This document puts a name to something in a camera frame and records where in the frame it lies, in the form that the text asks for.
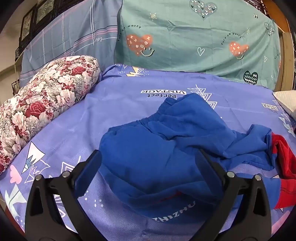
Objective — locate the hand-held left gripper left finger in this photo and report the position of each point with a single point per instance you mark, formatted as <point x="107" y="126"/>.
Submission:
<point x="89" y="172"/>

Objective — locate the wooden bed frame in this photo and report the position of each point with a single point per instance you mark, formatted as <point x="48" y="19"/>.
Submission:
<point x="288" y="58"/>

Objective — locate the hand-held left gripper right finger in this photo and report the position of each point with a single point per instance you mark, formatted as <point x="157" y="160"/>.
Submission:
<point x="208" y="171"/>

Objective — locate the floral rolled quilt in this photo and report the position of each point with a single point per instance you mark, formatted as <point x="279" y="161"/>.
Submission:
<point x="46" y="99"/>

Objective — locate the purple printed bed sheet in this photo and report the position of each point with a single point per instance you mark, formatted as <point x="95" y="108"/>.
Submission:
<point x="104" y="104"/>

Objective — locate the dark framed picture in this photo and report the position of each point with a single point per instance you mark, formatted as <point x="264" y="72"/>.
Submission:
<point x="46" y="10"/>
<point x="27" y="25"/>

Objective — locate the blue and red pants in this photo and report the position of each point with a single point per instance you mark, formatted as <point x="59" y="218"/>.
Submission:
<point x="161" y="150"/>

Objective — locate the white pillow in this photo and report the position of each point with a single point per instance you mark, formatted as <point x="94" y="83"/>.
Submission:
<point x="286" y="102"/>

